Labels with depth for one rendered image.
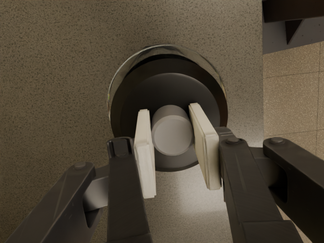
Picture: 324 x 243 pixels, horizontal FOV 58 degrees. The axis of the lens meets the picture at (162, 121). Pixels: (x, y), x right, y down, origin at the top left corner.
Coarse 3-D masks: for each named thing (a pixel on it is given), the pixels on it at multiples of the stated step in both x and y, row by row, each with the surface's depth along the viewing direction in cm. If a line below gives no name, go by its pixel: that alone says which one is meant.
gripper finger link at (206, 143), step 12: (192, 108) 19; (192, 120) 19; (204, 120) 16; (204, 132) 14; (204, 144) 14; (216, 144) 14; (204, 156) 14; (216, 156) 14; (204, 168) 15; (216, 168) 14; (204, 180) 16; (216, 180) 15
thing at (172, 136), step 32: (160, 64) 21; (192, 64) 22; (128, 96) 21; (160, 96) 21; (192, 96) 21; (224, 96) 22; (128, 128) 22; (160, 128) 18; (192, 128) 19; (160, 160) 22; (192, 160) 22
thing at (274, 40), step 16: (272, 0) 121; (288, 0) 107; (304, 0) 96; (320, 0) 88; (272, 16) 124; (288, 16) 110; (304, 16) 99; (320, 16) 90; (272, 32) 136; (288, 32) 134; (304, 32) 136; (320, 32) 137; (272, 48) 138; (288, 48) 138
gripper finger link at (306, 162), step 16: (272, 144) 13; (288, 144) 13; (272, 160) 12; (288, 160) 11; (304, 160) 11; (320, 160) 11; (288, 176) 11; (304, 176) 10; (320, 176) 10; (272, 192) 13; (288, 192) 11; (304, 192) 10; (320, 192) 9; (288, 208) 12; (304, 208) 10; (320, 208) 9; (304, 224) 11; (320, 224) 10; (320, 240) 10
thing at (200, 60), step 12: (156, 48) 25; (168, 48) 25; (180, 48) 25; (132, 60) 25; (144, 60) 25; (192, 60) 25; (204, 60) 25; (120, 72) 25; (216, 72) 25; (108, 96) 26; (108, 108) 26
